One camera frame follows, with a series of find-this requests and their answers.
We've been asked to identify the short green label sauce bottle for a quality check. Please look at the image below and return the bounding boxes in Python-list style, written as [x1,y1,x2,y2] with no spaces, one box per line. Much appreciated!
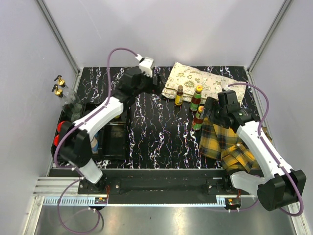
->
[191,105,204,131]

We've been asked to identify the tall green label sauce bottle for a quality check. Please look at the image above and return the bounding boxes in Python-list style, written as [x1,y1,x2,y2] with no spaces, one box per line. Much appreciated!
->
[190,85,202,112]

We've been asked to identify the clear pump bottle gold top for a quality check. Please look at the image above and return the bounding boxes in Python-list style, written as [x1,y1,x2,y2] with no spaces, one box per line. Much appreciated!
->
[52,75,80,106]

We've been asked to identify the sago jar silver lid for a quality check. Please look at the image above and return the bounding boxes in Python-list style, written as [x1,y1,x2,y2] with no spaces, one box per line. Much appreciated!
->
[90,136,98,155]

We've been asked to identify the red lid chili jar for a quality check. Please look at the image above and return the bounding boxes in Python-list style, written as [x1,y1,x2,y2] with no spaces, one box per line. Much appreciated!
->
[53,134,59,146]
[57,121,66,133]

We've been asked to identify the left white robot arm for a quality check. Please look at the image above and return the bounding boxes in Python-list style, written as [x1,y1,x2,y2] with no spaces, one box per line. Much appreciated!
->
[55,67,165,194]

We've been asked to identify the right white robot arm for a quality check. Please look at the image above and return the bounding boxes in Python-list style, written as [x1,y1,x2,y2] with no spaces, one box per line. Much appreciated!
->
[204,90,306,212]

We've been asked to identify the yellow plaid cloth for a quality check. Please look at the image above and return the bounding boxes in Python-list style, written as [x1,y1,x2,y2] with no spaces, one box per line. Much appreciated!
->
[200,118,260,173]

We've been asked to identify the cream printed cloth bag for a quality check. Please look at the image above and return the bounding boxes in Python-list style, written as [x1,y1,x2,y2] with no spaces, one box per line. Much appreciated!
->
[162,62,237,104]

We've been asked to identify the black compartment organizer tray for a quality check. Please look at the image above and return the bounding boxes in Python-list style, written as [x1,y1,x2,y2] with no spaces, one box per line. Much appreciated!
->
[55,103,129,161]

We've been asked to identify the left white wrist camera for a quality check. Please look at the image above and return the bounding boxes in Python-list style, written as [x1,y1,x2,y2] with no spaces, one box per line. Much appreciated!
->
[135,54,154,77]

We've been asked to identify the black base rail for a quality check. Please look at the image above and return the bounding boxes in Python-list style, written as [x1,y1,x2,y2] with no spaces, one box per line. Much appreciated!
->
[78,169,238,206]

